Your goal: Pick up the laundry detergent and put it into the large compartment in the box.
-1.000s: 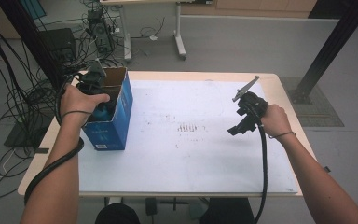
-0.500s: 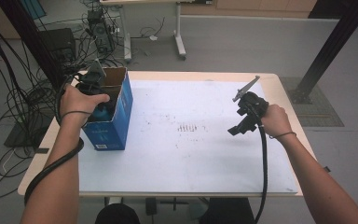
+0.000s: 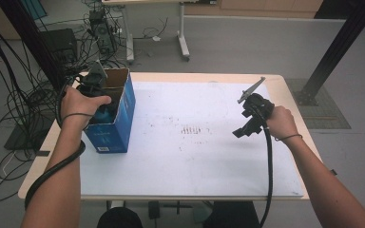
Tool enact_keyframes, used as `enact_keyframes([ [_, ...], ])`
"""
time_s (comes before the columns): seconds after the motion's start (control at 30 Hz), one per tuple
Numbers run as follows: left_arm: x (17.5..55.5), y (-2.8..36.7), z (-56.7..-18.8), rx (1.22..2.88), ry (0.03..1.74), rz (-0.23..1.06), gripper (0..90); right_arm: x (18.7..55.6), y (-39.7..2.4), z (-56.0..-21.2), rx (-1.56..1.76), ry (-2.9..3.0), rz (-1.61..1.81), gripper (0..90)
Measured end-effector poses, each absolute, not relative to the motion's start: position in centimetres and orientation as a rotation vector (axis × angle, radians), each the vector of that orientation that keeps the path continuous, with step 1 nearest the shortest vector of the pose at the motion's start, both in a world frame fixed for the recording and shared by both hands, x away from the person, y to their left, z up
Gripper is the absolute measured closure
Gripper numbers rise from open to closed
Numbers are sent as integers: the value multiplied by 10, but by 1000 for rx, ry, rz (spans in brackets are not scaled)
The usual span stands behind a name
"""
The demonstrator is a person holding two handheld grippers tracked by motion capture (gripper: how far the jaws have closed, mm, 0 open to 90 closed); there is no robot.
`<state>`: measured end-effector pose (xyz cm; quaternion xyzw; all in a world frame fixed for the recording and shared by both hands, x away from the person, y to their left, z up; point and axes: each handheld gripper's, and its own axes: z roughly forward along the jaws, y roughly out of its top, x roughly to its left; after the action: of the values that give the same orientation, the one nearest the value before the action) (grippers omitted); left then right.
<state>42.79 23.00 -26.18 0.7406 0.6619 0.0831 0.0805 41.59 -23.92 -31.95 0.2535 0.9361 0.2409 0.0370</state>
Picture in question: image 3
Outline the person's left knee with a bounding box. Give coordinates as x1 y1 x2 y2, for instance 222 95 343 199
96 206 144 228

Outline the black metal post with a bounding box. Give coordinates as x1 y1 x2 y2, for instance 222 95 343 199
294 0 365 106

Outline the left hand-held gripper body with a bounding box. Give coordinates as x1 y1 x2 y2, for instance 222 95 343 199
75 61 109 99

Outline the black wrist band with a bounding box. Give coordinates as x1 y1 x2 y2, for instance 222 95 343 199
274 133 304 143
61 112 93 128

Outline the grey gridded floor mat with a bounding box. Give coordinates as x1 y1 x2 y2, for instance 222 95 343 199
284 78 352 130

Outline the blue plastic bottle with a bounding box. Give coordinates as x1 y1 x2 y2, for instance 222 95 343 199
91 105 116 124

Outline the white table mat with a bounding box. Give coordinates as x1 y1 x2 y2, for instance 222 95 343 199
80 81 305 198

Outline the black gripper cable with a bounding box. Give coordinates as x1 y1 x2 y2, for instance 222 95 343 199
256 110 276 228
24 75 86 211

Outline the white desk frame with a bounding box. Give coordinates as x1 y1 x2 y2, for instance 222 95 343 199
101 0 218 63

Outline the black equipment box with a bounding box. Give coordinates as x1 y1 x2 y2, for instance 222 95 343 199
40 28 79 65

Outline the tangle of black floor cables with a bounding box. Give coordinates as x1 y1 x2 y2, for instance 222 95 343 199
0 0 77 205

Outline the person's right hand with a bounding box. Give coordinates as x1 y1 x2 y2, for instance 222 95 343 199
265 105 299 142

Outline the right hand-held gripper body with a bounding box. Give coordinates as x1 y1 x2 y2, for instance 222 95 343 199
237 76 276 127

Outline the person's right knee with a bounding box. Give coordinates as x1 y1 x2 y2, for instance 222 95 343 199
202 200 261 228

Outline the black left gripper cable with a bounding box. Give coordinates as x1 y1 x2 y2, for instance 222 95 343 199
24 75 86 211

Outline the black left wrist band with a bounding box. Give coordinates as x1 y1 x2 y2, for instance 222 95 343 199
61 112 93 128

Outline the black right wrist band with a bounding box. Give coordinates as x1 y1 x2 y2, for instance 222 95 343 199
274 133 304 143

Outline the person's knee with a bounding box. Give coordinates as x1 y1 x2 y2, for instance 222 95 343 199
96 206 144 228
202 200 261 228

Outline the computer tower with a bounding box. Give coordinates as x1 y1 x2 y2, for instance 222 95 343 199
88 9 119 55

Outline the blue cardboard box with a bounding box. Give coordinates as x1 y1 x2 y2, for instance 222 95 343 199
84 67 137 154

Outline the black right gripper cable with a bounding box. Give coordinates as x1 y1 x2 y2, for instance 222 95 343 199
256 110 276 228

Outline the person's left hand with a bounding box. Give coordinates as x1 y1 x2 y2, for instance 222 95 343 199
60 86 112 128

